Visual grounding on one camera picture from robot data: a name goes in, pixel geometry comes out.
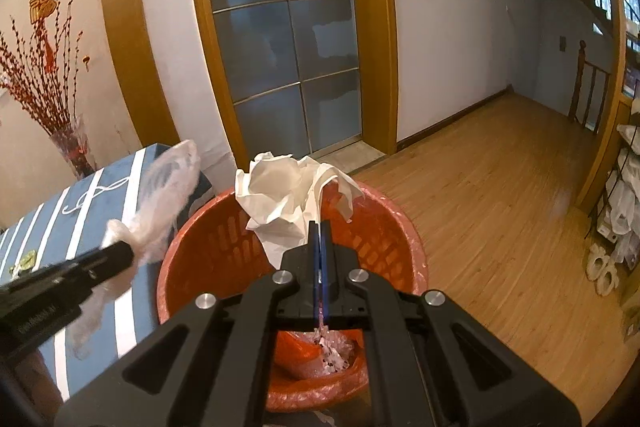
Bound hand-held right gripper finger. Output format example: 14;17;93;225
320;221;583;427
54;221;321;427

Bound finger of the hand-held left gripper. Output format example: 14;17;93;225
77;240;136;286

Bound white tissue paper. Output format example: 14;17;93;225
235;151;363;269

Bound clear plastic bag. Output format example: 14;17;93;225
67;139;202;360

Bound red plastic waste basket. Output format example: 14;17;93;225
156;187;428;413

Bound red plastic bag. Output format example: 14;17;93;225
276;331;371;410

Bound person's left forearm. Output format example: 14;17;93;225
12;349;63;408

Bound small yellow-green wrapper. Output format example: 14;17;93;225
10;251;38;275

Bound blue white striped tablecloth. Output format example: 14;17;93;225
0;143;216;403

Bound white printed wrapper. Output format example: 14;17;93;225
310;327;358;375

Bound glass vase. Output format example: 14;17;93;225
50;114;98;180

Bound red decorative branches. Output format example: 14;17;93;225
0;0;86;138

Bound frosted glass sliding door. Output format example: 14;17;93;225
201;0;363;155

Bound white slipper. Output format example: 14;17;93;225
585;243;608;280
596;257;621;297

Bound rack with white bags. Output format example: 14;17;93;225
585;97;640;268

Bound wooden stair railing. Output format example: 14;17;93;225
568;39;612;135

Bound wooden door frame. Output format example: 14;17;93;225
185;0;399;168

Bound wooden wall trim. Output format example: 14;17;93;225
98;0;181;148

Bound red wall ornament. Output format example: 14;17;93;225
28;0;60;72

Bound wooden doorway frame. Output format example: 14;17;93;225
575;0;632;212

